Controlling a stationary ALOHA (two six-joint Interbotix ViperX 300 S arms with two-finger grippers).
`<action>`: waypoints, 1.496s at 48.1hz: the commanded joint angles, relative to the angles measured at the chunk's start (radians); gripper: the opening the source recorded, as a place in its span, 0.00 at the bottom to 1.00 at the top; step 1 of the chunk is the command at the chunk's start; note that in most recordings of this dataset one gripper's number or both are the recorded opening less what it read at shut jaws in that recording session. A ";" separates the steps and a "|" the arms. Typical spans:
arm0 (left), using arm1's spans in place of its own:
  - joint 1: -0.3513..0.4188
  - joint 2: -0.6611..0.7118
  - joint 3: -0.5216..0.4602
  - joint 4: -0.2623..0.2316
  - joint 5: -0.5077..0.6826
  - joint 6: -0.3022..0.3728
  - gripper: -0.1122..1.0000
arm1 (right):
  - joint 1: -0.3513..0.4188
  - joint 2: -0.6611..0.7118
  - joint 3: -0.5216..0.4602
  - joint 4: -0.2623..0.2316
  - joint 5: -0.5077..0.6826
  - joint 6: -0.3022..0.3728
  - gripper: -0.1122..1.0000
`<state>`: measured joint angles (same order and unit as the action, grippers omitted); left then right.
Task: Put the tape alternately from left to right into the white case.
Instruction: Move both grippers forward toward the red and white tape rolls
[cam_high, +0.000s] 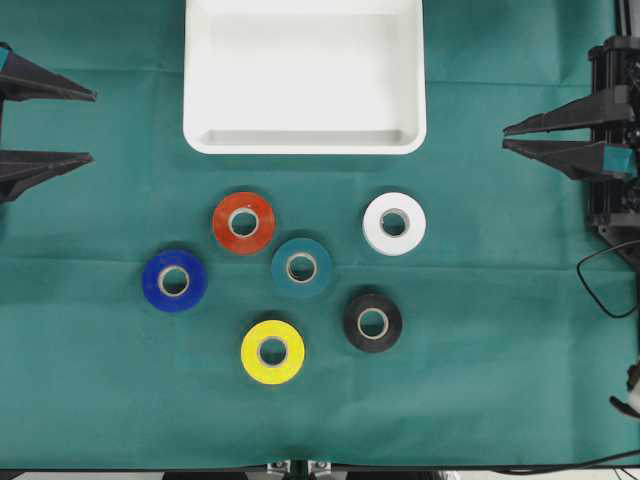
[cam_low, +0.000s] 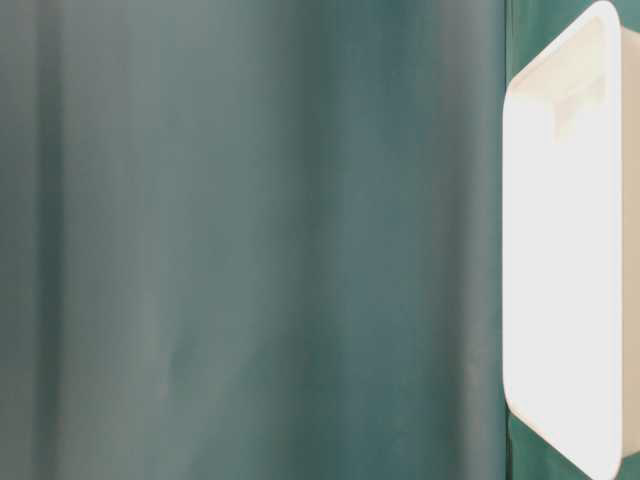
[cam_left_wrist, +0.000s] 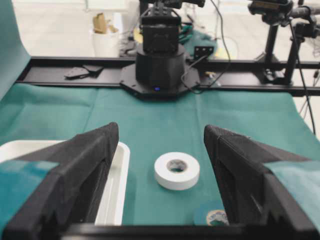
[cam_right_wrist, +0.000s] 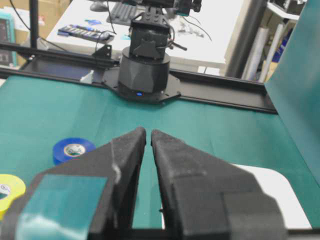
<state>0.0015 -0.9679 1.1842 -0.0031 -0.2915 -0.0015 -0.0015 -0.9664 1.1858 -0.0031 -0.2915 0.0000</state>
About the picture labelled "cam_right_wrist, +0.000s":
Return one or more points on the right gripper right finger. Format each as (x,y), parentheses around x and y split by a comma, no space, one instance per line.
(206,198)

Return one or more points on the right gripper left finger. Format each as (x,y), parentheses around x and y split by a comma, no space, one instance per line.
(82,199)

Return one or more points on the blue tape roll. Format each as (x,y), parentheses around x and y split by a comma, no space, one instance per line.
(71,148)

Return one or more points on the yellow tape roll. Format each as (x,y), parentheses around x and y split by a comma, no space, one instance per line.
(11,188)

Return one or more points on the white plastic case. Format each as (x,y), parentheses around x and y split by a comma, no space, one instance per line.
(277,186)

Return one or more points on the green table cloth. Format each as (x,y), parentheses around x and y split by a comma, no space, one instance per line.
(37,113)

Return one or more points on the blue screwdriver bit box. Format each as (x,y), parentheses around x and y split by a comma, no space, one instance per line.
(85,33)

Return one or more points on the black keyboard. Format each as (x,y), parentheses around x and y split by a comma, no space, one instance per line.
(124,12)

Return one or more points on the white background desk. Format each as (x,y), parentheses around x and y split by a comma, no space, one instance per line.
(202,45)

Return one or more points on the black vertical stand pole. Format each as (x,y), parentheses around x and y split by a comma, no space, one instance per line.
(34,23)

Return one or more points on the black aluminium frame rail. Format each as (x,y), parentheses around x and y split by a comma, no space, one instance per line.
(70,67)

